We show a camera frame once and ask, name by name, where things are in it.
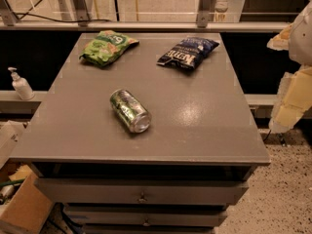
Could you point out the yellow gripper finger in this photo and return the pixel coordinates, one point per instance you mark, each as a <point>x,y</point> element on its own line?
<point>294,98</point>
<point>280,42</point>

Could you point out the blue chip bag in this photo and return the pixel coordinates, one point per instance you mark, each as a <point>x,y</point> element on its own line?
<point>188,53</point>

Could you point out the green rice chip bag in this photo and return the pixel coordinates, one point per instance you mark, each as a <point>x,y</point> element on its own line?
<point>106,47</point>

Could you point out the grey drawer cabinet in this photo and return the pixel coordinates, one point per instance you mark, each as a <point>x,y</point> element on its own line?
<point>139,148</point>

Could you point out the green soda can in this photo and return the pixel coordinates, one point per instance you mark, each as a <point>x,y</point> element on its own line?
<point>130,111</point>

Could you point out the top grey drawer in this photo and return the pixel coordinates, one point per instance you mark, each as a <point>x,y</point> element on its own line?
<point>145,192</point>

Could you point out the grey drawer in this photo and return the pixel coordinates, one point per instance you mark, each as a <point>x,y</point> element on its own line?
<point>147,216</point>
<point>145,192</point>

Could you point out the middle grey drawer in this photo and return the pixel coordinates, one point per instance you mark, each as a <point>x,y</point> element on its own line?
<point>147,216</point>

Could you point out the white pump bottle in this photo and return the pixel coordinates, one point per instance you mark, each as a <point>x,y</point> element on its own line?
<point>21,85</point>

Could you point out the grey metal railing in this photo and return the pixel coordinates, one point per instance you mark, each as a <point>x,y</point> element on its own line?
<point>149,15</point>

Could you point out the cardboard box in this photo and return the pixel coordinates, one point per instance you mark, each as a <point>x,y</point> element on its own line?
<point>27,211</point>

